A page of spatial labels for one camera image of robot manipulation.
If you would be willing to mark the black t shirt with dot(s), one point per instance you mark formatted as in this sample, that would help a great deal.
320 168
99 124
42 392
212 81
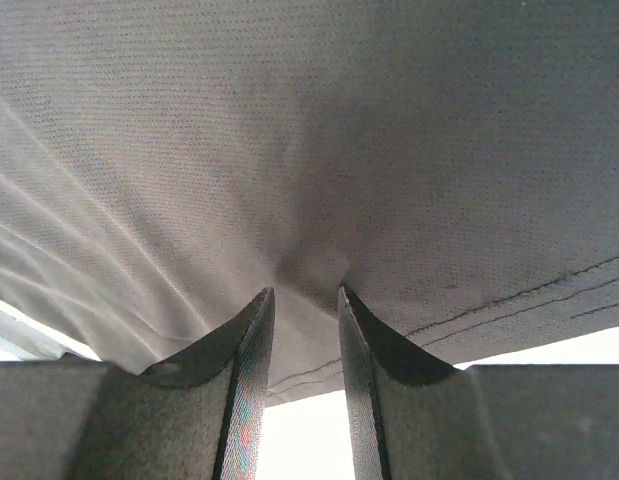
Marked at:
455 163

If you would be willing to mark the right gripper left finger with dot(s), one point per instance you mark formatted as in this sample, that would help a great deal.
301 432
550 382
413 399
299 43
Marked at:
195 415

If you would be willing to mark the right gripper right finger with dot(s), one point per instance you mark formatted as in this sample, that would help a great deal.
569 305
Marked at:
411 415

